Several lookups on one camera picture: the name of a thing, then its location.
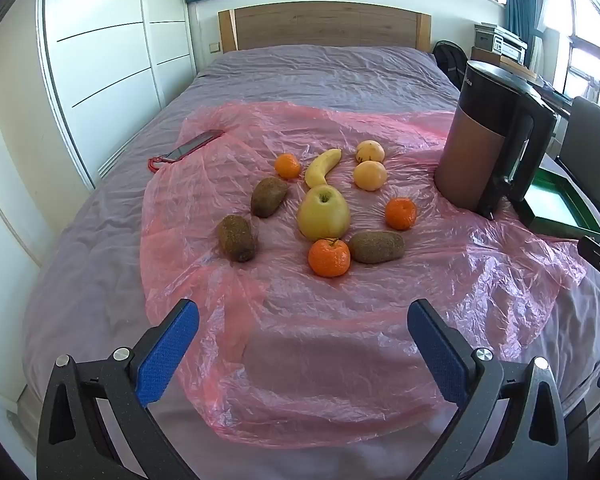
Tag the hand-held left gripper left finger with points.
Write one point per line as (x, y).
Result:
(170, 350)

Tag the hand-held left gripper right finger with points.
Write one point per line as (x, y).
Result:
(440, 355)

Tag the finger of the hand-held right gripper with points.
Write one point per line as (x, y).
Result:
(597, 255)

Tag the green tray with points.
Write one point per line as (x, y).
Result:
(555, 205)

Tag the brown kiwi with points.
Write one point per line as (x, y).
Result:
(269, 196)
(236, 237)
(376, 246)

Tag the orange tangerine with leaf stem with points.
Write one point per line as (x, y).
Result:
(329, 260)

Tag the large yellow apple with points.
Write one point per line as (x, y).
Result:
(324, 215)

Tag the blemished yellow round fruit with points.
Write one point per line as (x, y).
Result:
(370, 150)

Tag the yellow banana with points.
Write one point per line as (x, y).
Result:
(322, 166)

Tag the grey office chair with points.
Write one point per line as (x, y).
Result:
(587, 145)

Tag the pink plastic sheet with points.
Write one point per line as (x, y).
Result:
(330, 335)

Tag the brown and black kettle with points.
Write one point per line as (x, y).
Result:
(472, 160)

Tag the smartphone in red case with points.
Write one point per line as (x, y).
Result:
(195, 145)

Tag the wooden dresser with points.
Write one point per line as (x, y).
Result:
(510, 67)

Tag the window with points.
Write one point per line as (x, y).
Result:
(590, 35)

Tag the white printer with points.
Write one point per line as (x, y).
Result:
(500, 42)

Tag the black backpack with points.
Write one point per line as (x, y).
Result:
(450, 62)

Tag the white wardrobe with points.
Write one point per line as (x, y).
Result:
(105, 60)

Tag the bed with purple sheet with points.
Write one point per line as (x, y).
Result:
(330, 75)

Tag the wooden headboard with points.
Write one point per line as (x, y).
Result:
(325, 25)

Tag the wall switch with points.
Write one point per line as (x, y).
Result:
(214, 47)

